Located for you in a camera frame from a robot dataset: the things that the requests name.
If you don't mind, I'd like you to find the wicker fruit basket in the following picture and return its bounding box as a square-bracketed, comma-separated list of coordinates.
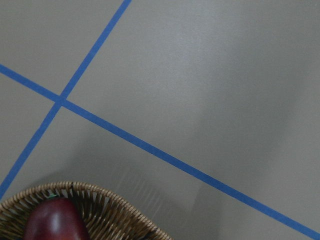
[0, 181, 172, 240]

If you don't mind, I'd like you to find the red yellow mango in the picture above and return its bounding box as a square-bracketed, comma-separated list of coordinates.
[22, 197, 90, 240]

